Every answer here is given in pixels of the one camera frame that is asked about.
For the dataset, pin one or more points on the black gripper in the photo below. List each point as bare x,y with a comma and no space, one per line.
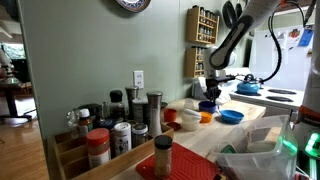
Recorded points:
212,85

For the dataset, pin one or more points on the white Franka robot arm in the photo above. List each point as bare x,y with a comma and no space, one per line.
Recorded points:
240,30

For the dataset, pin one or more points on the orange small cup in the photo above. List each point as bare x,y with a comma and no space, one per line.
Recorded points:
206,117

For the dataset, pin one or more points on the blue bowl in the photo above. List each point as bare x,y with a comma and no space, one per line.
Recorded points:
232,116

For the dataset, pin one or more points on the red-orange small cup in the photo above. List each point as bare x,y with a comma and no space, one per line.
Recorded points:
170,115

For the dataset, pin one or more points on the blue tea kettle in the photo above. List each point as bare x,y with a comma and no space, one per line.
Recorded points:
247,87

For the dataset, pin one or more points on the wooden spice rack with jars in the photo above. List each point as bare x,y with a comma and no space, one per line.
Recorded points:
195,63
200,25

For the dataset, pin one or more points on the white electric stove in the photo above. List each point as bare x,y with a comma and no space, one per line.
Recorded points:
263,96

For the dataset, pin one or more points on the tall steel pepper mill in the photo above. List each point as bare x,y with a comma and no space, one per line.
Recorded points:
154,113

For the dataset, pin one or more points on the black stove burner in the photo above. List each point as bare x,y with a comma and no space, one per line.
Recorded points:
282,91
279,98

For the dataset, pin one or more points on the red cloth mat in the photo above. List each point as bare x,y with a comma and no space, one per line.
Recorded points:
186,165

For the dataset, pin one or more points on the clear plastic storage bin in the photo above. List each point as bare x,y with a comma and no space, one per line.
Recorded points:
260,153

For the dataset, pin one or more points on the short steel canister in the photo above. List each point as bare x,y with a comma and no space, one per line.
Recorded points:
138,110

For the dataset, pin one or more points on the black-lidded spice jar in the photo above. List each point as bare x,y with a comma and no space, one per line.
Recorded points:
163,156

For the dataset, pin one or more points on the dark-topped steel mill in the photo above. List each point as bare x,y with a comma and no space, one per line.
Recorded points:
130,96

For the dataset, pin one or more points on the dark-lidded glass jar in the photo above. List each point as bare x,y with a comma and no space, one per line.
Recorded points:
139,135

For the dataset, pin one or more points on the white refrigerator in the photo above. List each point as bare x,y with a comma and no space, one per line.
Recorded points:
290,66

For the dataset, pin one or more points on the black hanging frying pan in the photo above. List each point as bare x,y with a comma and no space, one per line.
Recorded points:
239,8
229,13

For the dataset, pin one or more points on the white paper on refrigerator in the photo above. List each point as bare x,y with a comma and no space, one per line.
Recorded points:
282,41

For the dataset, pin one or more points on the black-capped dark bottle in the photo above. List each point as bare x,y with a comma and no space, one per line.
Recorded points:
116,106

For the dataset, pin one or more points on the white printed shaker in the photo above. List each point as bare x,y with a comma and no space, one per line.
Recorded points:
122,138

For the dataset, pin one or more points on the blue paper on refrigerator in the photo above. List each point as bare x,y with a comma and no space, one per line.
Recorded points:
306,36

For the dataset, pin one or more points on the red-lidded spice jar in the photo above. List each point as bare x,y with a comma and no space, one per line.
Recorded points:
98,148

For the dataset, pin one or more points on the white-capped brown bottle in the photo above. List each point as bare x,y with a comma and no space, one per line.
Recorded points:
84,123

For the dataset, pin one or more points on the wooden spice tray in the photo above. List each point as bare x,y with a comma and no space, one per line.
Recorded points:
100,171

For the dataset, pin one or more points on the clear glass bottle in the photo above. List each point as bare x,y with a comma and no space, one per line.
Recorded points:
72,121

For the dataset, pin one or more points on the dark wooden table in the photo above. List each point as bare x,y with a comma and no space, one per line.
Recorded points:
11,90

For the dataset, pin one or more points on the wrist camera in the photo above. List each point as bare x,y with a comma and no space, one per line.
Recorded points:
225,79

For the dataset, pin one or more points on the white wall power outlet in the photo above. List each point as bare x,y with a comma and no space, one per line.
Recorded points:
138,79

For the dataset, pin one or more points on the decorative wall plate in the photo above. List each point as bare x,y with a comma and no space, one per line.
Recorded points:
133,4

